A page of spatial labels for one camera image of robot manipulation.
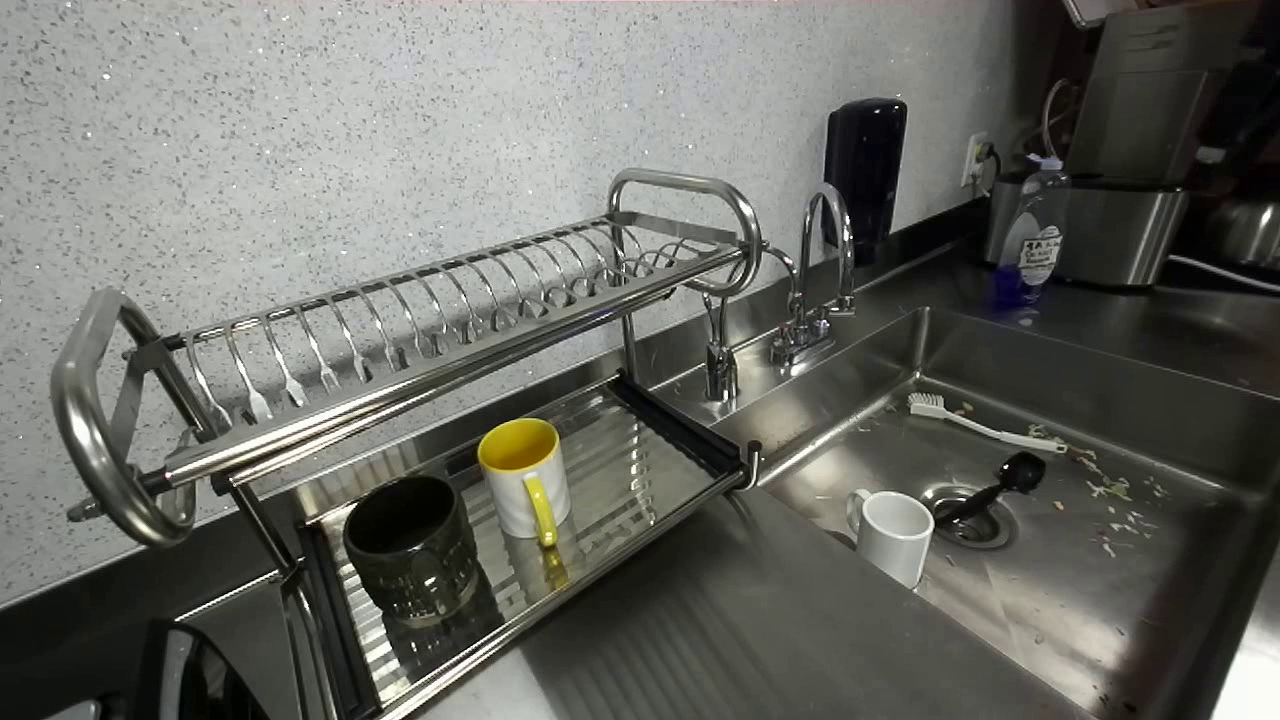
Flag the white dish brush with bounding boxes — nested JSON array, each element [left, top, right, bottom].
[[902, 388, 1075, 459]]

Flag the round sink drain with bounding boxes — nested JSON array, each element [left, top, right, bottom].
[[919, 476, 1022, 551]]

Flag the stainless steel sink basin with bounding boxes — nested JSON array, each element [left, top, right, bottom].
[[742, 294, 1280, 720]]

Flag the black framed drip tray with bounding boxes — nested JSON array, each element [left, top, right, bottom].
[[271, 376, 765, 720]]

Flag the yellow and white mug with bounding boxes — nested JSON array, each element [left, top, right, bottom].
[[471, 410, 574, 557]]

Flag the chrome gooseneck faucet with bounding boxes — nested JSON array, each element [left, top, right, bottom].
[[765, 181, 861, 380]]

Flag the stainless steel dish rack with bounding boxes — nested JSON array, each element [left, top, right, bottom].
[[48, 165, 770, 551]]

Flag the black ribbed mug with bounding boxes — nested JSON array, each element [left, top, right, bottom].
[[340, 471, 487, 631]]

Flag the white ceramic mug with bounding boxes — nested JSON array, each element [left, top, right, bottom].
[[844, 484, 940, 592]]

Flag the blue dish soap bottle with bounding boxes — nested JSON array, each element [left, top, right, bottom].
[[993, 150, 1070, 321]]

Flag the stainless steel canister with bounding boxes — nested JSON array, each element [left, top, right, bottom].
[[983, 174, 1193, 291]]

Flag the vegetable food scraps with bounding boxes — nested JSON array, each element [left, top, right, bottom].
[[1068, 443, 1167, 562]]

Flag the grey appliance with steel canister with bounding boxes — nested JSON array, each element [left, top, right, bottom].
[[1062, 0, 1264, 191]]

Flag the black wall soap dispenser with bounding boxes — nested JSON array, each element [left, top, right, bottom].
[[821, 95, 912, 268]]

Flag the white wall outlet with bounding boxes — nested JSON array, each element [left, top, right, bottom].
[[960, 126, 998, 191]]

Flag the white cable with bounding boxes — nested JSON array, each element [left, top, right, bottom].
[[1161, 248, 1280, 298]]

